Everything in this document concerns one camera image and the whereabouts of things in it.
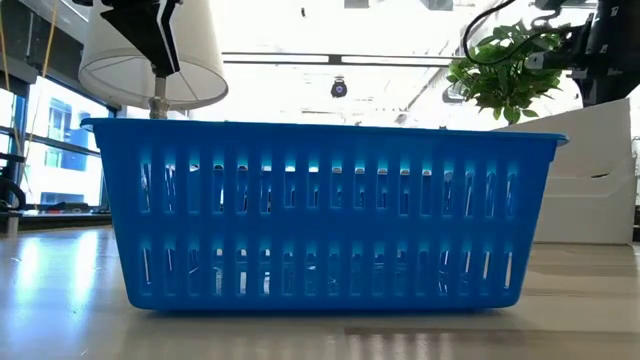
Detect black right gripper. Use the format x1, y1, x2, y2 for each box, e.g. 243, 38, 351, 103
579, 0, 640, 107

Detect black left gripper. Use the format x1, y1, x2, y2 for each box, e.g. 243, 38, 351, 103
72, 0, 184, 79

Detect white shade table lamp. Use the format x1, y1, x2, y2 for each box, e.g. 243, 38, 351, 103
78, 0, 230, 121

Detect green leafy plant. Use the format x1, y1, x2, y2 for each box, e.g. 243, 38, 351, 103
446, 19, 571, 126

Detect large blue slotted basket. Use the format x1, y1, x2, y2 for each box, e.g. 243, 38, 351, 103
79, 117, 570, 314

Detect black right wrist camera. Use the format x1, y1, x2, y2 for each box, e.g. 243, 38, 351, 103
525, 13, 597, 72

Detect yellow hanging cable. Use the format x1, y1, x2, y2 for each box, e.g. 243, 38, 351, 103
0, 0, 59, 166

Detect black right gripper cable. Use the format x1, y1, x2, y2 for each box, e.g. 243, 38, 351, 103
461, 0, 569, 67

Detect black overhead frame bar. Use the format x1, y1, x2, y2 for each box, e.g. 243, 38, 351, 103
222, 51, 454, 69

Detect black overhead camera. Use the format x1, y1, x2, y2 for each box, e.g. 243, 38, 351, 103
329, 75, 349, 100

